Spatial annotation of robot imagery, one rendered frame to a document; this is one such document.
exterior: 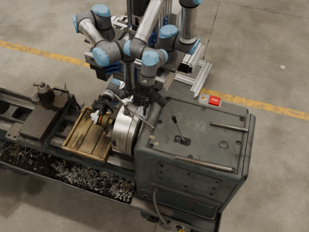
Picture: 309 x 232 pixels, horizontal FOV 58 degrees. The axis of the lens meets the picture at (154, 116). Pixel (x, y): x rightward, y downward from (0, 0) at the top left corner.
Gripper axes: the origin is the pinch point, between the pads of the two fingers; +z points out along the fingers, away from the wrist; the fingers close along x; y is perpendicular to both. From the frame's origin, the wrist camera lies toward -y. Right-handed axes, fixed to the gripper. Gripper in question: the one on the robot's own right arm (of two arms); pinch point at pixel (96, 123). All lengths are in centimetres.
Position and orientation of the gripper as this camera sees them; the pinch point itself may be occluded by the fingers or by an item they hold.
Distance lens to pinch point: 176.4
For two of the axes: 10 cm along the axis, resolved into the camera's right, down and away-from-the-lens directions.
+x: 0.2, -5.8, -8.2
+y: -9.5, -2.8, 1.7
